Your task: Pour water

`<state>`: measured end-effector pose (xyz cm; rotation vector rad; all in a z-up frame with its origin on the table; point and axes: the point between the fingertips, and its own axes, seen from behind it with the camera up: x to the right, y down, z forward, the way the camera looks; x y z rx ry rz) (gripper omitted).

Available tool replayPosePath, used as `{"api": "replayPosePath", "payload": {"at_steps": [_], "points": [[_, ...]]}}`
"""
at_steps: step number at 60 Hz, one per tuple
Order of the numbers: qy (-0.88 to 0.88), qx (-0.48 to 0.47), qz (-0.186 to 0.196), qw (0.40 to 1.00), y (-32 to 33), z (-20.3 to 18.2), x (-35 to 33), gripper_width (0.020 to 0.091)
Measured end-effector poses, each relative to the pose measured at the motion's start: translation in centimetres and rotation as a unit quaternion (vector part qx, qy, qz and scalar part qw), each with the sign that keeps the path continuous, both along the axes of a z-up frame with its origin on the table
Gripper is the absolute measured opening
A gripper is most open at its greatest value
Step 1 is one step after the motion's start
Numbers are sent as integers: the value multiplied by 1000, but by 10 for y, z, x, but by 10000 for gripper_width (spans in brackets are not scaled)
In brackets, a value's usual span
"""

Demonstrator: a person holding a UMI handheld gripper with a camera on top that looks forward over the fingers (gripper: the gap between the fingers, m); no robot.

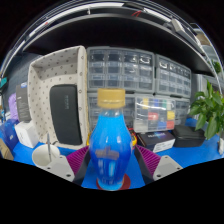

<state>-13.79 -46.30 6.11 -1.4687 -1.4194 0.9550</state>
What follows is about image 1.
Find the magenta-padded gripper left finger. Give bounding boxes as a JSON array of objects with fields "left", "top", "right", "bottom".
[{"left": 44, "top": 145, "right": 93, "bottom": 186}]

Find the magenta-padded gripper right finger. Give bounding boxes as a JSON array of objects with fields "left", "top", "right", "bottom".
[{"left": 133, "top": 144, "right": 184, "bottom": 186}]

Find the blue drink bottle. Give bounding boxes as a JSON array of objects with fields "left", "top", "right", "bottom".
[{"left": 88, "top": 88, "right": 133, "bottom": 192}]

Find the black box with white label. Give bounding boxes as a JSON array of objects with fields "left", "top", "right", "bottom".
[{"left": 136, "top": 130, "right": 176, "bottom": 154}]

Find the metal spoon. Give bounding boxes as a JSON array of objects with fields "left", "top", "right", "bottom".
[{"left": 46, "top": 133, "right": 52, "bottom": 163}]

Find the white ribbed cup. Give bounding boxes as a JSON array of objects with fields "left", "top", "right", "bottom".
[{"left": 31, "top": 143, "right": 62, "bottom": 169}]

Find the flat black case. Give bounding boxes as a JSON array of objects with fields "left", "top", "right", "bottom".
[{"left": 172, "top": 124, "right": 206, "bottom": 148}]

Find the clear organizer with coloured parts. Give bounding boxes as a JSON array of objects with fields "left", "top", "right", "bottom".
[{"left": 133, "top": 96, "right": 177, "bottom": 133}]

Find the black zip case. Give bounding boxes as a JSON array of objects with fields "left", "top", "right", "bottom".
[{"left": 49, "top": 84, "right": 83, "bottom": 146}]

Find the small white box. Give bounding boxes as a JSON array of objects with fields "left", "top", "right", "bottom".
[{"left": 14, "top": 119, "right": 40, "bottom": 149}]

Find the green potted plant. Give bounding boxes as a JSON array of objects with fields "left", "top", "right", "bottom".
[{"left": 188, "top": 79, "right": 224, "bottom": 141}]

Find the dark grey upright box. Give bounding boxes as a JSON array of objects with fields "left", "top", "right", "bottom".
[{"left": 15, "top": 83, "right": 33, "bottom": 123}]

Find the beige dotted storage tray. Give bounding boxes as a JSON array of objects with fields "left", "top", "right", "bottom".
[{"left": 27, "top": 45, "right": 90, "bottom": 150}]

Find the grey small-parts drawer cabinet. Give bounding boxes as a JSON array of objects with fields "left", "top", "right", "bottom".
[{"left": 86, "top": 46, "right": 193, "bottom": 133}]

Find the white metal rack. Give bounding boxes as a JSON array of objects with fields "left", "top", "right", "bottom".
[{"left": 194, "top": 23, "right": 224, "bottom": 101}]

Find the black overhead shelf unit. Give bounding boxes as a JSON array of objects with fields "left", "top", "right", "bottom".
[{"left": 3, "top": 1, "right": 218, "bottom": 78}]

